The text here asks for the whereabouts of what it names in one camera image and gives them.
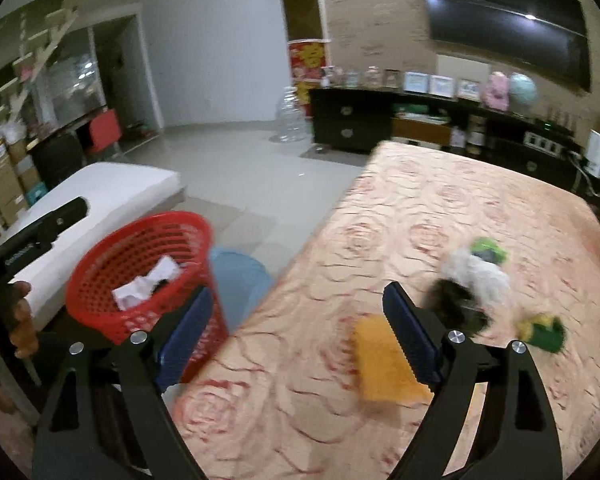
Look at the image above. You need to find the black plastic bag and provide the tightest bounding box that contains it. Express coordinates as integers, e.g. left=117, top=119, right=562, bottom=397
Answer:
left=420, top=278, right=491, bottom=336

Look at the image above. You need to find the yellow foam fruit net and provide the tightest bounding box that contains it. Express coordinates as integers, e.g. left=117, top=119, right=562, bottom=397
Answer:
left=352, top=315, right=432, bottom=405

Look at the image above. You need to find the white tissue paper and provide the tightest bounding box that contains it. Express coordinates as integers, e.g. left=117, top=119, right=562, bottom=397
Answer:
left=112, top=255, right=183, bottom=311

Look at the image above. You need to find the white foam net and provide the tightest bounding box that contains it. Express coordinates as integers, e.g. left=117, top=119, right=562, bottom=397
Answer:
left=439, top=248, right=509, bottom=307

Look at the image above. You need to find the green wrapper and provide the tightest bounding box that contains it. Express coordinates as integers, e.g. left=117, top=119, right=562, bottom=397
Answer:
left=469, top=236, right=507, bottom=266

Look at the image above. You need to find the person's left hand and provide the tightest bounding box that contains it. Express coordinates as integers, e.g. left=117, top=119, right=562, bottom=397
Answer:
left=0, top=281, right=38, bottom=359

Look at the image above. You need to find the red plastic mesh basket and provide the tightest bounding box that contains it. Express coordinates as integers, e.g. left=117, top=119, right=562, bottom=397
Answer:
left=66, top=211, right=228, bottom=382

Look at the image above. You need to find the blue plastic stool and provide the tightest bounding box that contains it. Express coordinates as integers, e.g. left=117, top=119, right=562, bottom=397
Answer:
left=209, top=247, right=274, bottom=334

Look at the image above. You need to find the rose pattern tablecloth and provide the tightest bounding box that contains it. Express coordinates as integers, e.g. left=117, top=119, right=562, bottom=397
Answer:
left=172, top=140, right=600, bottom=480

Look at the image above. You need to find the red chair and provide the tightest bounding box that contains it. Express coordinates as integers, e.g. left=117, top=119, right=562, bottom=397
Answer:
left=88, top=110, right=122, bottom=156

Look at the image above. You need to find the black tv cabinet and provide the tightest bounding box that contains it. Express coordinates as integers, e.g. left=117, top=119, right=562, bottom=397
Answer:
left=309, top=88, right=600, bottom=200

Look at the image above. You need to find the clear water jug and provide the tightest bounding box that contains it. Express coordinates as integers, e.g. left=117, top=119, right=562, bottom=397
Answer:
left=273, top=87, right=308, bottom=143

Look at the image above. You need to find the pink plush toy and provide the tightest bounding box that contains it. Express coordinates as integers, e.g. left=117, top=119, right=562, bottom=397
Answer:
left=482, top=72, right=509, bottom=112

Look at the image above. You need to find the white router box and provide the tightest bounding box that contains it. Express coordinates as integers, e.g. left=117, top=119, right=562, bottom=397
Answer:
left=584, top=130, right=600, bottom=178

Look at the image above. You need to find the light blue globe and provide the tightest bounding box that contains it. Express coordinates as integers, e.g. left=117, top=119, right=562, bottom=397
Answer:
left=508, top=73, right=538, bottom=113

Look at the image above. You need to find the red festive poster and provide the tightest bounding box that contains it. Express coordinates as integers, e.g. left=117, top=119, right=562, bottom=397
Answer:
left=288, top=39, right=328, bottom=116

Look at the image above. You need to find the wall mounted television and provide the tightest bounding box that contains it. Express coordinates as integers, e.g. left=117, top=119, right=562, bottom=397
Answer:
left=425, top=0, right=592, bottom=91

